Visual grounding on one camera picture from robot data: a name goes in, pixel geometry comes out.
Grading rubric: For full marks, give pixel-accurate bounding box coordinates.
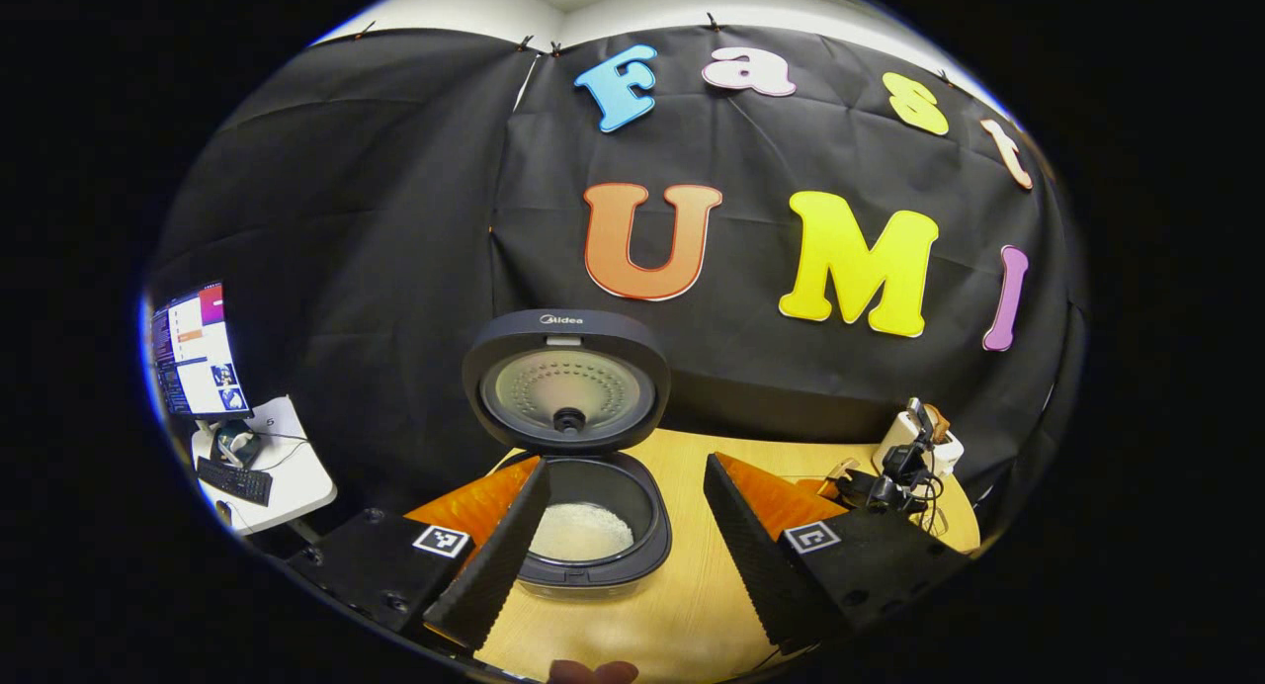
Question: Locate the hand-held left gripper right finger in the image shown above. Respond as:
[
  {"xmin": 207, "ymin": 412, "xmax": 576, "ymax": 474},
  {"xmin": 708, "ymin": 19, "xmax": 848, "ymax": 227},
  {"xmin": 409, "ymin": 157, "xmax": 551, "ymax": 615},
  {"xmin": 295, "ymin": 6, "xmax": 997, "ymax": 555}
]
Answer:
[{"xmin": 703, "ymin": 452, "xmax": 970, "ymax": 657}]

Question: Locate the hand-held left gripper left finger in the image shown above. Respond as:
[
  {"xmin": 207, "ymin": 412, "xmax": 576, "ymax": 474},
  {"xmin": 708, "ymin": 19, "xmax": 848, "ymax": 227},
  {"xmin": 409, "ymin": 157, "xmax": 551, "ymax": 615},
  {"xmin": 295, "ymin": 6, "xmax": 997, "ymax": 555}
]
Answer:
[{"xmin": 287, "ymin": 457, "xmax": 550, "ymax": 657}]

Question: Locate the white rice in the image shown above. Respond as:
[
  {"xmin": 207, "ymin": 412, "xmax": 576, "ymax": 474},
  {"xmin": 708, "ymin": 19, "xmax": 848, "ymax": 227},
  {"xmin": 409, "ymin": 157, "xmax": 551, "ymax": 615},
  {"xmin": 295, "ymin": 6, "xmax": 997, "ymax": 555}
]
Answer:
[{"xmin": 529, "ymin": 502, "xmax": 635, "ymax": 563}]

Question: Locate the dark grey rice cooker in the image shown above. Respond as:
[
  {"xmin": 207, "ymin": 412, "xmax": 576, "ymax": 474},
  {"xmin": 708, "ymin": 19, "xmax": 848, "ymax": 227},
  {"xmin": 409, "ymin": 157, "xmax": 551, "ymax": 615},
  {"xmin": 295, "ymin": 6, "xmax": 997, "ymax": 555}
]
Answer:
[{"xmin": 462, "ymin": 308, "xmax": 673, "ymax": 601}]

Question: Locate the white toaster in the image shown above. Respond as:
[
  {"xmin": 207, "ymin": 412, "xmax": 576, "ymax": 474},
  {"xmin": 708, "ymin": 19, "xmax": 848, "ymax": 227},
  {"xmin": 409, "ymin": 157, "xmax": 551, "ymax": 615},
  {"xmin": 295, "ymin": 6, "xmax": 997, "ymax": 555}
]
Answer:
[{"xmin": 872, "ymin": 407, "xmax": 965, "ymax": 479}]

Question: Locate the white side table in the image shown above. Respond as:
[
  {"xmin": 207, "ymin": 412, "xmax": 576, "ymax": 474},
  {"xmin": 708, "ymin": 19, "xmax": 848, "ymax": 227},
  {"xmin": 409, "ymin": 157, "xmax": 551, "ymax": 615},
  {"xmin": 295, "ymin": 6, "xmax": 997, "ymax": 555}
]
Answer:
[{"xmin": 190, "ymin": 395, "xmax": 337, "ymax": 539}]

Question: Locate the black keyboard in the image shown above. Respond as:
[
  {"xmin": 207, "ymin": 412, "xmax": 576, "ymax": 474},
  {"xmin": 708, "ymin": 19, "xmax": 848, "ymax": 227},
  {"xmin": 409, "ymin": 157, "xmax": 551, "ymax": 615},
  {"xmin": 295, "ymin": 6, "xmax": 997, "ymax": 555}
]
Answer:
[{"xmin": 196, "ymin": 456, "xmax": 273, "ymax": 507}]

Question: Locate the dark teal object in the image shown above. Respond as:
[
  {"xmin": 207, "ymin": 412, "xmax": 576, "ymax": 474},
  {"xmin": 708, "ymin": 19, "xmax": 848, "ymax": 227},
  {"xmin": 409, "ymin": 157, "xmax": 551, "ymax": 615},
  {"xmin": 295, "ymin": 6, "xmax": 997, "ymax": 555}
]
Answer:
[{"xmin": 211, "ymin": 419, "xmax": 263, "ymax": 468}]

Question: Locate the black backdrop cloth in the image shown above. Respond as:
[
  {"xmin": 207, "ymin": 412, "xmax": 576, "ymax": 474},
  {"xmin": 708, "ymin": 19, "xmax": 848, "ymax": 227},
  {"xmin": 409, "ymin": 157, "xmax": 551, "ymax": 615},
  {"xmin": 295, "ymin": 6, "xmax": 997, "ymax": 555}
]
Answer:
[{"xmin": 148, "ymin": 24, "xmax": 1088, "ymax": 527}]

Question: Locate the computer monitor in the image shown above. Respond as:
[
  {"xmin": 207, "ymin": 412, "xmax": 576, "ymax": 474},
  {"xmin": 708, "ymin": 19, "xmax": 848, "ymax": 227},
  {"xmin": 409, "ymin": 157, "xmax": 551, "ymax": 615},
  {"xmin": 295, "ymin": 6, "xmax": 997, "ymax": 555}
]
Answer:
[{"xmin": 148, "ymin": 281, "xmax": 253, "ymax": 420}]

